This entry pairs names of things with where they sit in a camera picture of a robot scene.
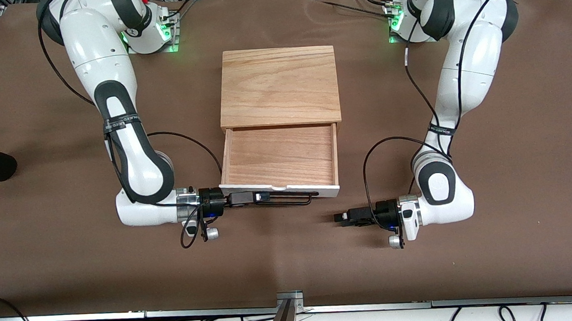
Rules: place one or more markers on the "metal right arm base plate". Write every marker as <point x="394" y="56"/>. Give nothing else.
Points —
<point x="175" y="33"/>

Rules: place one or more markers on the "aluminium table frame rail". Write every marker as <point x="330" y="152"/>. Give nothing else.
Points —
<point x="52" y="318"/>
<point x="523" y="300"/>
<point x="201" y="313"/>

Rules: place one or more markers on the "brown table mat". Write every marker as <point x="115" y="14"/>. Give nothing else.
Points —
<point x="124" y="269"/>

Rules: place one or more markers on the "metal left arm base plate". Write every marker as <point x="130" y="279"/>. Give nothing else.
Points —
<point x="393" y="38"/>

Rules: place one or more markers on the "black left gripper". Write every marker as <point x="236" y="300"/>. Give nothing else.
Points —
<point x="385" y="212"/>

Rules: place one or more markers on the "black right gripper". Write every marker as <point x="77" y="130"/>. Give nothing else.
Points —
<point x="212" y="201"/>

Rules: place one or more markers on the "wooden drawer cabinet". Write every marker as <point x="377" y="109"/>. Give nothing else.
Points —
<point x="279" y="86"/>

